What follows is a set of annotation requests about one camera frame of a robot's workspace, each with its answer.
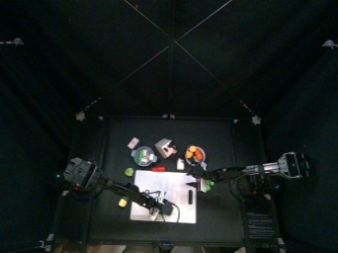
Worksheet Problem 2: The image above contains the small pink box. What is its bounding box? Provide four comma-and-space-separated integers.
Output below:
126, 136, 141, 150

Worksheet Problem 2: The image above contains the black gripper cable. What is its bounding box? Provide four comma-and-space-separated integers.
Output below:
168, 201, 181, 224

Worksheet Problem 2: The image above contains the white label sticker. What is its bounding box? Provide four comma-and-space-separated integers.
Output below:
244, 211, 277, 242

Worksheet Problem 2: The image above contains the bowl with orange fruits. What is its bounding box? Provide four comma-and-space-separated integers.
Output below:
182, 144, 208, 165

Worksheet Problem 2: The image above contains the white grey toy block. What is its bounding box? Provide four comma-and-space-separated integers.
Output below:
197, 179, 212, 194

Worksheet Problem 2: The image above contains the grey bowl with green food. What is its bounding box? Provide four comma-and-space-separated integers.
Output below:
129, 145, 160, 167

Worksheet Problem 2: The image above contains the white cutting board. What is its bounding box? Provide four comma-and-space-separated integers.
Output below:
128, 169, 197, 224

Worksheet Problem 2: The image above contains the grey white toy box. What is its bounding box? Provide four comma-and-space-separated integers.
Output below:
153, 137, 178, 159

